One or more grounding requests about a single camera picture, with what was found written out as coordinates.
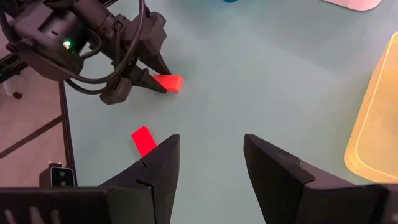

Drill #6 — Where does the yellow translucent plastic bin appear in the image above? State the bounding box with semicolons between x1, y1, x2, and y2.
343;30;398;184

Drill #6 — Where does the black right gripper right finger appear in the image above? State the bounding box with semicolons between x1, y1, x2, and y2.
243;133;389;224

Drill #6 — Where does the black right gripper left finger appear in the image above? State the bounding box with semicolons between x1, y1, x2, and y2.
99;134;181;224

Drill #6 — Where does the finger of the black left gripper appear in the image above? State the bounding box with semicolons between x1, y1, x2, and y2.
139;52;173;77
129;68;168;94

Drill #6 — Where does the long red block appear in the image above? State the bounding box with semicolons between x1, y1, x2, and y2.
131;125;158;157
153;73;184;93

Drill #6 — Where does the black left wrist camera housing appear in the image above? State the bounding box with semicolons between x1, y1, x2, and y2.
6;4;85;82

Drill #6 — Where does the white plastic bin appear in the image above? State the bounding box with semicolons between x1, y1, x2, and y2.
322;0;383;12

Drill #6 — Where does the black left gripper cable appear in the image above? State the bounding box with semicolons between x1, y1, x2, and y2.
63;0;147;96

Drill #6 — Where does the black aluminium table frame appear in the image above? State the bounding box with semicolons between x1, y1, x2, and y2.
0;52;78;187

